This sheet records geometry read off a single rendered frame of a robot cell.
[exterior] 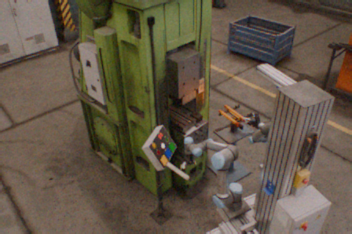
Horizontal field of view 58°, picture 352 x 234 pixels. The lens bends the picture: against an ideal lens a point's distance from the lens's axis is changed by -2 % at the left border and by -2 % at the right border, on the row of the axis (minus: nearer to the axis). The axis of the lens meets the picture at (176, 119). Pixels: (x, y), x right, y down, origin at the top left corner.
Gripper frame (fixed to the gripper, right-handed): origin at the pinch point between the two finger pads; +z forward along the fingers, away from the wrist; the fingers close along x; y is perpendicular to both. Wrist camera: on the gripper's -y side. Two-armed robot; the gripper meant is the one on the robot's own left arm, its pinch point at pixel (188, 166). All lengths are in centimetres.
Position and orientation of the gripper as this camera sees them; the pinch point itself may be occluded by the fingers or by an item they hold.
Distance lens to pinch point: 306.4
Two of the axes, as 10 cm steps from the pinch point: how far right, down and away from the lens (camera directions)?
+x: 9.0, -2.8, 3.3
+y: 4.3, 5.2, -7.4
